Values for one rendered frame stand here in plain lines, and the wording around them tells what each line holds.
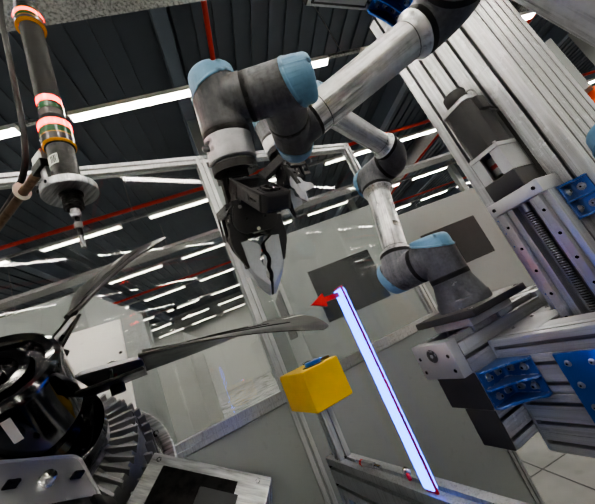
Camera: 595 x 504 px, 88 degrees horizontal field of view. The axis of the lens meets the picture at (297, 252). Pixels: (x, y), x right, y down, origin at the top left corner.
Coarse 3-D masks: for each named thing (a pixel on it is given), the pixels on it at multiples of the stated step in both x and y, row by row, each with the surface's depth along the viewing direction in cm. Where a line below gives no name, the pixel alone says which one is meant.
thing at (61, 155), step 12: (24, 0) 53; (48, 144) 44; (60, 144) 45; (72, 144) 46; (48, 156) 44; (60, 156) 44; (72, 156) 45; (60, 168) 44; (72, 168) 44; (60, 192) 43; (72, 192) 43; (72, 204) 43; (84, 204) 44
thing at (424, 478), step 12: (348, 312) 52; (360, 336) 51; (360, 348) 52; (372, 360) 50; (372, 372) 50; (384, 384) 49; (384, 396) 49; (396, 408) 48; (396, 420) 48; (408, 444) 47; (420, 468) 46; (420, 480) 47
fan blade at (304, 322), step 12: (264, 324) 41; (276, 324) 40; (288, 324) 39; (300, 324) 38; (312, 324) 38; (324, 324) 38; (216, 336) 36; (228, 336) 36; (156, 348) 37; (168, 348) 35; (180, 348) 37; (192, 348) 41; (204, 348) 46; (144, 360) 38; (156, 360) 40; (168, 360) 43
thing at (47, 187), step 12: (36, 156) 47; (36, 168) 45; (48, 168) 45; (48, 180) 41; (60, 180) 41; (72, 180) 42; (84, 180) 43; (36, 192) 42; (48, 192) 42; (84, 192) 45; (96, 192) 46; (60, 204) 45
